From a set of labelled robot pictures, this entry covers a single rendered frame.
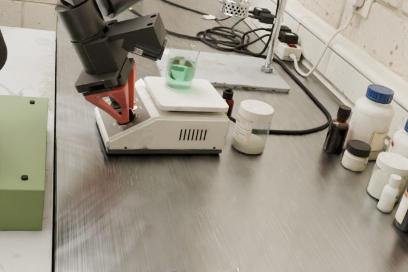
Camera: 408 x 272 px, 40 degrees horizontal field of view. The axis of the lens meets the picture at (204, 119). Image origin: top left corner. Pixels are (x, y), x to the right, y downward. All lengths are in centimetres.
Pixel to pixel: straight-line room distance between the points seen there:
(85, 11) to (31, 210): 28
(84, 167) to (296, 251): 33
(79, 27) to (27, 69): 40
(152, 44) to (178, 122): 16
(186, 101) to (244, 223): 23
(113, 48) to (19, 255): 31
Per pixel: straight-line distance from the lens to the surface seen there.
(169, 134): 90
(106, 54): 81
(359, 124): 106
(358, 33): 139
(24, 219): 72
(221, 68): 133
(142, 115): 90
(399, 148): 99
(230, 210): 82
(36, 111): 88
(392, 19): 128
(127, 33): 80
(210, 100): 93
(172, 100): 90
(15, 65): 120
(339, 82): 135
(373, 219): 91
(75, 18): 80
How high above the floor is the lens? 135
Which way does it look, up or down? 25 degrees down
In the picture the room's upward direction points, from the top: 11 degrees clockwise
